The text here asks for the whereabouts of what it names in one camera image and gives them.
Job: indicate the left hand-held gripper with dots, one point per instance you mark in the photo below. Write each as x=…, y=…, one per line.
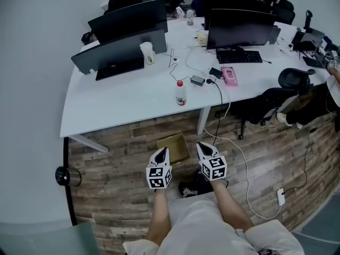
x=158, y=177

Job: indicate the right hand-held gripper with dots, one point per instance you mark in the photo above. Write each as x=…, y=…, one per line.
x=215, y=169

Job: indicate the brown cardboard box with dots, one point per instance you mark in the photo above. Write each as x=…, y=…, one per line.
x=175, y=147

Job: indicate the plastic bottle with red cap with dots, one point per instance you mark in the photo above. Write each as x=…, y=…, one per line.
x=181, y=94

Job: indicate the person's left forearm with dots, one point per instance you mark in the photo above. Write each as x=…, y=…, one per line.
x=159, y=216

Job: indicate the person's right forearm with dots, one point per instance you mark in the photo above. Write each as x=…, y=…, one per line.
x=231, y=208

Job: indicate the person's black trousers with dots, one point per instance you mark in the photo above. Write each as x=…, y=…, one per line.
x=204, y=186

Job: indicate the person's black white shoe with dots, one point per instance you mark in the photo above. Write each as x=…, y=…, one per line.
x=187, y=190

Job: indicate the white table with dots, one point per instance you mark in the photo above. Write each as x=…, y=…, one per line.
x=127, y=100

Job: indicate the black power adapter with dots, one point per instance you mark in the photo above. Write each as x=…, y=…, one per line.
x=215, y=72
x=197, y=80

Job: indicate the person's white shirt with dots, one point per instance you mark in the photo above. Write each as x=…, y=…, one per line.
x=196, y=227

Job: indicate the black office chair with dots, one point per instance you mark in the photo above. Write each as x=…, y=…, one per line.
x=265, y=105
x=119, y=3

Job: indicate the pink packet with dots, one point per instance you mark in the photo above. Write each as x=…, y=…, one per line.
x=229, y=76

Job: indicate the white floor power strip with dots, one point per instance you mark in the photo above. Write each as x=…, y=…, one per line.
x=281, y=196

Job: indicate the black keyboard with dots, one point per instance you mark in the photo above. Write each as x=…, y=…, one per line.
x=119, y=68
x=239, y=57

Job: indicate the clear plastic cup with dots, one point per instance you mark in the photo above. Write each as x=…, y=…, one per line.
x=148, y=53

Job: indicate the cream desk device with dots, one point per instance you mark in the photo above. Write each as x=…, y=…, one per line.
x=202, y=38

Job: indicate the left black monitor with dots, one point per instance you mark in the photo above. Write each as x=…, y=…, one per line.
x=119, y=52

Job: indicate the black computer monitor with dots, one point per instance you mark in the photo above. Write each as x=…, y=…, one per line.
x=233, y=3
x=239, y=28
x=127, y=17

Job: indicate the glass jar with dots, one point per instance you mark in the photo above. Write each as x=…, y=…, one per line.
x=190, y=17

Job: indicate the frosted glass panel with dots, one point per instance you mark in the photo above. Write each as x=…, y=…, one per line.
x=47, y=240
x=324, y=230

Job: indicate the black upright stand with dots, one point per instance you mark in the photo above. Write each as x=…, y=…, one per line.
x=308, y=20

